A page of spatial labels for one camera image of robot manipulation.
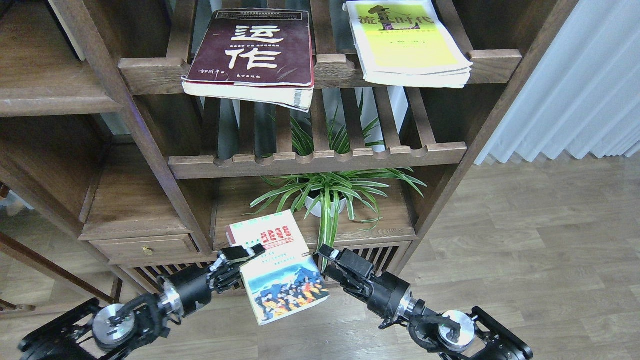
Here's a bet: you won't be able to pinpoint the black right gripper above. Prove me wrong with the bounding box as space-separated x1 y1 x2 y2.
317 244 426 323

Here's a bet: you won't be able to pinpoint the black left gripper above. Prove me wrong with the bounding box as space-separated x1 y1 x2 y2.
158 244 265 318

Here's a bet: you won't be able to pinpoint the colourful 300 paperback book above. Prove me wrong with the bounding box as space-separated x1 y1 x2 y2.
226 210 330 326

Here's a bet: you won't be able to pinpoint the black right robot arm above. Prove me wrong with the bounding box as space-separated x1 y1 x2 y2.
318 244 534 360

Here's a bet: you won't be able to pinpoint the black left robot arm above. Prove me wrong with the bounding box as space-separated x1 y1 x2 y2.
18 244 265 360

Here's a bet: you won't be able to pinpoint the white plant pot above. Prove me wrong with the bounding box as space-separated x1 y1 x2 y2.
304 190 346 218

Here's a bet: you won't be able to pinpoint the green spider plant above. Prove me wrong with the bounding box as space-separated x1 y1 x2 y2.
244 95 427 250

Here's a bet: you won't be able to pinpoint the dark wooden bookshelf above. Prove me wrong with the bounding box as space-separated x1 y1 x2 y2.
1 0 578 292

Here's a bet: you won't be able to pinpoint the maroon book white characters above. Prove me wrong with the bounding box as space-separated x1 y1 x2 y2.
182 7 314 112

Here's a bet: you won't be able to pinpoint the yellow-green cover book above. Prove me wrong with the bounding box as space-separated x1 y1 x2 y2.
343 0 472 89

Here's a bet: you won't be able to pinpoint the white pleated curtain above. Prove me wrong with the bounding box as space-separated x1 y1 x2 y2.
474 0 640 166

